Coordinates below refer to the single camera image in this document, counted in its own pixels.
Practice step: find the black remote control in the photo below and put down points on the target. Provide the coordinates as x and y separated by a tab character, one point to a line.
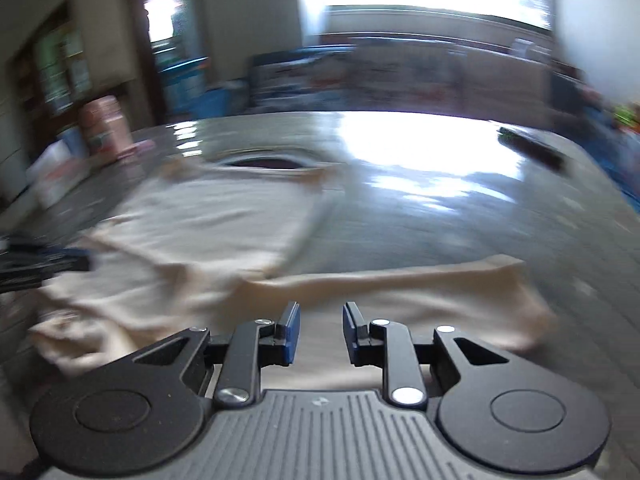
531	146

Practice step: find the cream long-sleeve shirt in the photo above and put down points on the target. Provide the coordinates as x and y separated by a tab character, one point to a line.
210	240

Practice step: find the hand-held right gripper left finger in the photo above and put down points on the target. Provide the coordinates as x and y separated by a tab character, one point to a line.
291	332

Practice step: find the blue plastic crate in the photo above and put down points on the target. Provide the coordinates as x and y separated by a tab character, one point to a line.
186	85

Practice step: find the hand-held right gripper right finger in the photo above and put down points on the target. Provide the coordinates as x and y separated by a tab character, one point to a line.
349	332

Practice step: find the pink canister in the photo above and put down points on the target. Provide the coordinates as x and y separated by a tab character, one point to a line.
106	127

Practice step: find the white box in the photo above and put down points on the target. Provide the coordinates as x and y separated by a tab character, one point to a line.
57	172

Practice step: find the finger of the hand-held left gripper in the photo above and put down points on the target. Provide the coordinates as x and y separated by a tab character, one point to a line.
60	262

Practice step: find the printed sofa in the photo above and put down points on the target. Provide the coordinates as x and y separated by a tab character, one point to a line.
400	75

